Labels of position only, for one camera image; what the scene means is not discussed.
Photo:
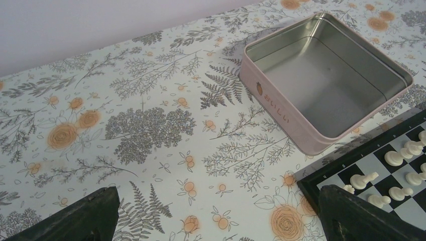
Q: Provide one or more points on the white chess piece twelfth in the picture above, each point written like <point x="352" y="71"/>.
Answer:
<point x="400" y="193"/>

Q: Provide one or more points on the white chess piece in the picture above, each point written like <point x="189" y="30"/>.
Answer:
<point x="360" y="182"/>
<point x="349" y="188"/>
<point x="394" y="158"/>
<point x="412" y="148"/>

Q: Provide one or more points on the floral patterned table mat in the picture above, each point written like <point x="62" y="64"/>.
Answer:
<point x="166" y="119"/>

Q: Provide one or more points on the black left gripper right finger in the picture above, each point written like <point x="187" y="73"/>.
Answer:
<point x="345" y="216"/>

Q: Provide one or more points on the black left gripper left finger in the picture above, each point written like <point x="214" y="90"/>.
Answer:
<point x="93" y="217"/>

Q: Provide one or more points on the white chess piece thirteenth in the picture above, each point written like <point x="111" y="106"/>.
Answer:
<point x="378" y="201"/>

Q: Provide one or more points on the white chess piece fourteenth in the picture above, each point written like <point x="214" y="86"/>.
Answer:
<point x="415" y="179"/>

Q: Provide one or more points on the pink metal tin box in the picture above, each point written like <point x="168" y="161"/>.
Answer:
<point x="319" y="80"/>

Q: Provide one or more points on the black silver chess board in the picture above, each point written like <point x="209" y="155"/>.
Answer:
<point x="369" y="158"/>

